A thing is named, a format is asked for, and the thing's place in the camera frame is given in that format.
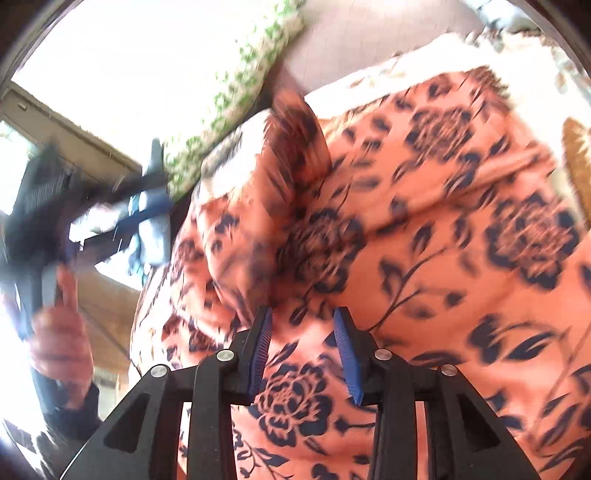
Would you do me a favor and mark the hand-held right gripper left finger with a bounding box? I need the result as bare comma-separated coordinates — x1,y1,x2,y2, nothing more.
60,306,274,480

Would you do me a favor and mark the orange floral garment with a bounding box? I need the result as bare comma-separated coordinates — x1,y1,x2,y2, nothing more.
129,65,591,480

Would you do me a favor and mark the green patterned pillow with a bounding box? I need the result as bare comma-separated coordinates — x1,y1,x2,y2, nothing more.
161,0,309,200

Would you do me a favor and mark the white floral fleece blanket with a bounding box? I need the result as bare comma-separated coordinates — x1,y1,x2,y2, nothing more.
198,21,591,222

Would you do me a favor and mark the mauve cushion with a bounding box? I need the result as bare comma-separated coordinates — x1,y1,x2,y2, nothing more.
263,0,485,103

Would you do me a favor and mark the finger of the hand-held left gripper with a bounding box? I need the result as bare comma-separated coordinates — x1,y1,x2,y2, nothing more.
69,198,172,247
78,138,168,210

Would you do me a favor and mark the brown window frame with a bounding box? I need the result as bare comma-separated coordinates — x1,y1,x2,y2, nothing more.
0,80,145,197

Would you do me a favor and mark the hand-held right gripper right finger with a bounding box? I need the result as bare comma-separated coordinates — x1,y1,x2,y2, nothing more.
333,306,542,480

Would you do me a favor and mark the person's left hand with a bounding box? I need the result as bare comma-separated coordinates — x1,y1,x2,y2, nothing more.
28,267,96,394

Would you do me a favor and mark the person's left forearm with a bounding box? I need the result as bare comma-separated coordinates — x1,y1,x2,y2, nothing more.
0,381,103,480

